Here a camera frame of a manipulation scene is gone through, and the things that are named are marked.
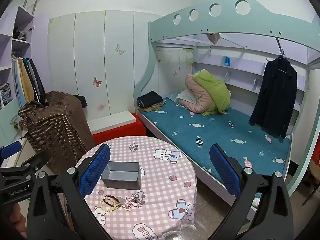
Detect metal clothes hanger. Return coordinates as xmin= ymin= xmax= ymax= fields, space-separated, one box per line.
xmin=266 ymin=50 xmax=297 ymax=68

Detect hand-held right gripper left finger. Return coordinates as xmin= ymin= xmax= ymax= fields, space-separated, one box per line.
xmin=26 ymin=144 xmax=112 ymax=240

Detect blue candy print mattress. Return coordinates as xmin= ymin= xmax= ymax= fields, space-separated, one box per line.
xmin=140 ymin=97 xmax=292 ymax=183

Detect white pillow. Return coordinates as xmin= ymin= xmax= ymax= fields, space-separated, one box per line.
xmin=165 ymin=90 xmax=193 ymax=106

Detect black garment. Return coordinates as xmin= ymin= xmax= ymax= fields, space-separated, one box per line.
xmin=74 ymin=94 xmax=88 ymax=108

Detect beige hanging garment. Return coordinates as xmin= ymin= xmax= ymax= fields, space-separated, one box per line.
xmin=20 ymin=58 xmax=35 ymax=103

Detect dark red bead bracelet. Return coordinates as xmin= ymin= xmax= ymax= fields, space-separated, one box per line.
xmin=104 ymin=195 xmax=121 ymax=205

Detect red bag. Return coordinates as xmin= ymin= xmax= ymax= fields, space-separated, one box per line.
xmin=311 ymin=147 xmax=320 ymax=171

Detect red ottoman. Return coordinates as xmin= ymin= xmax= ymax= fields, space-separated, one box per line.
xmin=91 ymin=112 xmax=147 ymax=145

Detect khaki folded clothes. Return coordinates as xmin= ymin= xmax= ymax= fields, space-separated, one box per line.
xmin=139 ymin=102 xmax=166 ymax=112

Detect dark folded clothes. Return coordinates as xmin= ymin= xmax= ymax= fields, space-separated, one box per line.
xmin=137 ymin=91 xmax=163 ymax=108

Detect striped folded clothes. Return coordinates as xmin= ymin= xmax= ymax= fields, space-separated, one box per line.
xmin=0 ymin=82 xmax=13 ymax=105

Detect green quilt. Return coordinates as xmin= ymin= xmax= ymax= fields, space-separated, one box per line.
xmin=194 ymin=70 xmax=231 ymax=117

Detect pink checked bear tablecloth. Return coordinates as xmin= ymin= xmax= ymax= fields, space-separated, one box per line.
xmin=75 ymin=136 xmax=198 ymax=240

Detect cream bead bracelet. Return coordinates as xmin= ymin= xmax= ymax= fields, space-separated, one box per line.
xmin=100 ymin=197 xmax=118 ymax=210
xmin=105 ymin=201 xmax=121 ymax=212

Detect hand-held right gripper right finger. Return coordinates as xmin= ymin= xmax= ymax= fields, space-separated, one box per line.
xmin=209 ymin=144 xmax=294 ymax=240

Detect white board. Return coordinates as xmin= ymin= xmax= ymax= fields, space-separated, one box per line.
xmin=87 ymin=111 xmax=137 ymax=135

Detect grey metal tin box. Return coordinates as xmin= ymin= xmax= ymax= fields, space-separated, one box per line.
xmin=101 ymin=161 xmax=141 ymax=190

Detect person's left hand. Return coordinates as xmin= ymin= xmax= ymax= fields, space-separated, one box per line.
xmin=7 ymin=202 xmax=27 ymax=240

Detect light blue hanging garment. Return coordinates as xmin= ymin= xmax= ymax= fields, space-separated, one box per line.
xmin=11 ymin=57 xmax=27 ymax=107

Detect white wardrobe shelf unit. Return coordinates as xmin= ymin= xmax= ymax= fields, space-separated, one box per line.
xmin=0 ymin=6 xmax=49 ymax=140

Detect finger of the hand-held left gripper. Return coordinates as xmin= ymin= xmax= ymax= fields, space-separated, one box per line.
xmin=0 ymin=154 xmax=50 ymax=179
xmin=0 ymin=141 xmax=22 ymax=159

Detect dark hanging garment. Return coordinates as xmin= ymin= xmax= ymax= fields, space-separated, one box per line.
xmin=30 ymin=58 xmax=47 ymax=100

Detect light green bunk bed frame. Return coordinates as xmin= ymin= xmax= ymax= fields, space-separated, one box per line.
xmin=134 ymin=0 xmax=320 ymax=198

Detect black hanging coat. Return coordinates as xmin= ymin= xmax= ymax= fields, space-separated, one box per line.
xmin=249 ymin=56 xmax=298 ymax=139

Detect pink quilt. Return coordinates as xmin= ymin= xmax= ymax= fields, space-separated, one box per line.
xmin=179 ymin=72 xmax=218 ymax=113

